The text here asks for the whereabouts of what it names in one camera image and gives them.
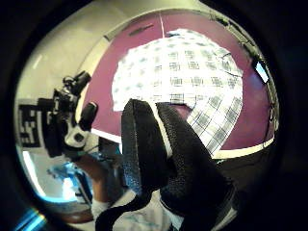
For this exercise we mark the bright rectangular screen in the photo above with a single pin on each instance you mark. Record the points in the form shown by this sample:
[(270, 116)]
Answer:
[(262, 72)]

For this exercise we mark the white checked cloth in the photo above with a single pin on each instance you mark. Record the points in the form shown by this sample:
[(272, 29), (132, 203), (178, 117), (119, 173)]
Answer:
[(179, 70)]

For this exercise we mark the white marker cube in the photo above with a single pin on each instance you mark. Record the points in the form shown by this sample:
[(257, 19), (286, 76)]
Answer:
[(29, 125)]

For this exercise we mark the the person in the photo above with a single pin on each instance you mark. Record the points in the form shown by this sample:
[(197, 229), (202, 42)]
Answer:
[(144, 218)]

